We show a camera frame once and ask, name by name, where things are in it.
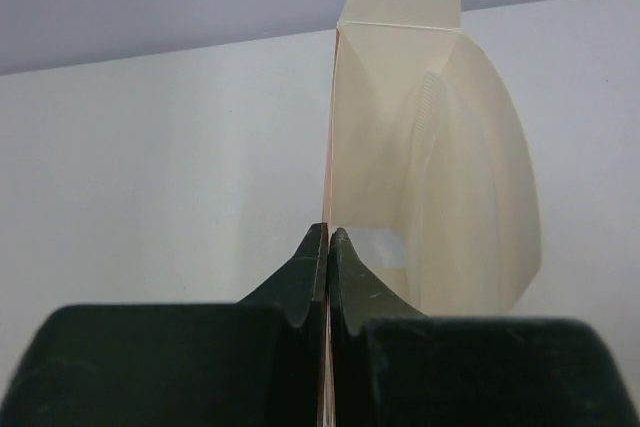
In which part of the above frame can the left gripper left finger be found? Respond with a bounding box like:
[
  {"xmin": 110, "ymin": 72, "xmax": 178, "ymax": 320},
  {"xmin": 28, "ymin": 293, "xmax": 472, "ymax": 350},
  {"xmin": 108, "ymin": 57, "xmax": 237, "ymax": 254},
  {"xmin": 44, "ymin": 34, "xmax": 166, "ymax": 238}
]
[{"xmin": 1, "ymin": 223, "xmax": 328, "ymax": 426}]

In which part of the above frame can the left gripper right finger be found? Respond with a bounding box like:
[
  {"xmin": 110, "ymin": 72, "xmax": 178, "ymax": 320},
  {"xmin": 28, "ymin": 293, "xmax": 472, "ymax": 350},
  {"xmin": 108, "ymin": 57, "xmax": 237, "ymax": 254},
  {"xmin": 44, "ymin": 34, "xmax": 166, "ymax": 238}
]
[{"xmin": 328, "ymin": 229, "xmax": 639, "ymax": 426}]

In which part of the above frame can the white paper coffee filter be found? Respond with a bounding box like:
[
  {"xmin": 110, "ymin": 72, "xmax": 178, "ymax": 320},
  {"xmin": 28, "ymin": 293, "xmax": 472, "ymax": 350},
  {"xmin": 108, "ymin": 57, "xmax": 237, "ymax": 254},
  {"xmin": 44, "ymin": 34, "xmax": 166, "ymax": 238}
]
[{"xmin": 399, "ymin": 69, "xmax": 521, "ymax": 318}]

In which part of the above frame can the orange coffee filter box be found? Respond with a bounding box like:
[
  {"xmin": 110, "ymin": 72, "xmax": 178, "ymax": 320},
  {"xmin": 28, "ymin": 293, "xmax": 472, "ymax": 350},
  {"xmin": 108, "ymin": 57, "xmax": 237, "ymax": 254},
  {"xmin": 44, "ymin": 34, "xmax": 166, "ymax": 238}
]
[{"xmin": 319, "ymin": 0, "xmax": 546, "ymax": 427}]

